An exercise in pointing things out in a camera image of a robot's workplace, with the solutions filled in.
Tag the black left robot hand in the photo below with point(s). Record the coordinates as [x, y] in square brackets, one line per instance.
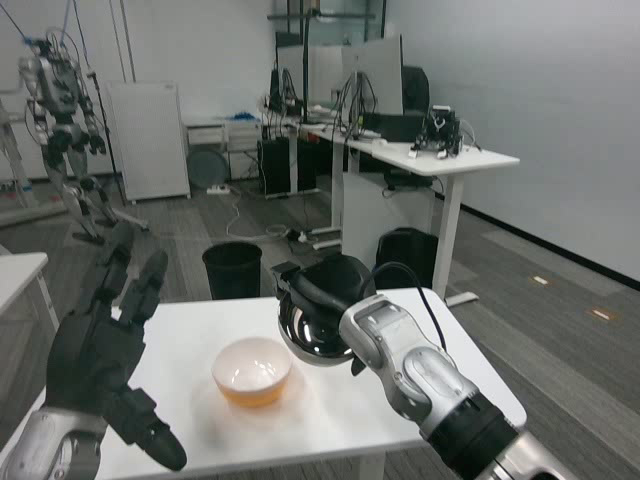
[90, 360]

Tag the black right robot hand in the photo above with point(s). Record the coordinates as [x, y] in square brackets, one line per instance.
[335, 280]

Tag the shiny metal bowl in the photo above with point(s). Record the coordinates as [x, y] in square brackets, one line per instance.
[310, 340]

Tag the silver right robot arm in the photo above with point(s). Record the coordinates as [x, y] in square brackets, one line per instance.
[425, 380]

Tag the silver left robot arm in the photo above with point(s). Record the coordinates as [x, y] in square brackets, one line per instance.
[45, 445]

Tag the orange bowl white inside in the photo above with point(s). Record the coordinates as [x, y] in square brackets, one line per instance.
[250, 375]

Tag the black and white power strip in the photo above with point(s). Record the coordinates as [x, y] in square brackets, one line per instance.
[301, 236]

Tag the black backpack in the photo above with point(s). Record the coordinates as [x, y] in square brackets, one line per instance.
[407, 255]

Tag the black trash bin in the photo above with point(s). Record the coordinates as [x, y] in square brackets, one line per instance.
[232, 272]

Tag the white side table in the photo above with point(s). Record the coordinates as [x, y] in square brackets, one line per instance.
[17, 277]

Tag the black under-desk device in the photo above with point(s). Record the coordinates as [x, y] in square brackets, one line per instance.
[407, 181]

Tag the black computer tower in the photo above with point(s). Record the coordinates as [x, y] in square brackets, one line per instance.
[274, 167]

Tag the black box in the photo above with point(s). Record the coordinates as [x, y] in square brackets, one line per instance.
[395, 127]

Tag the white L-shaped desk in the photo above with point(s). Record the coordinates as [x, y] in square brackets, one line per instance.
[450, 161]

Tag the round grey tray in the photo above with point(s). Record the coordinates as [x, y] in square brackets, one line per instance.
[206, 169]

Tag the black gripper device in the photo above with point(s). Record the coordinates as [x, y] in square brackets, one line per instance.
[442, 132]

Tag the blue item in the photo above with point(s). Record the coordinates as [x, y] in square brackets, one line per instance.
[244, 117]

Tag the white drawer cabinet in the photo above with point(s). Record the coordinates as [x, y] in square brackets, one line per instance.
[205, 134]

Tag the black office chair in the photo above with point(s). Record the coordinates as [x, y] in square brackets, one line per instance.
[417, 87]

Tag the monitor with white back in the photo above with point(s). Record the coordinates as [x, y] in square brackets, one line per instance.
[380, 75]

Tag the black light stand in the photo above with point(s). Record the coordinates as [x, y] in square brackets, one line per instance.
[107, 135]

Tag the white wheeled cabinet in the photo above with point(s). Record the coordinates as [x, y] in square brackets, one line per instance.
[147, 140]

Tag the hanging silver humanoid robot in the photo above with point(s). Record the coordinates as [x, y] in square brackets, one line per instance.
[55, 90]

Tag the white table leg frame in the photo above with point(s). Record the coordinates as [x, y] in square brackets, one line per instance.
[371, 467]

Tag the white gantry frame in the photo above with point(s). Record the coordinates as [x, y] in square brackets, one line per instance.
[12, 160]

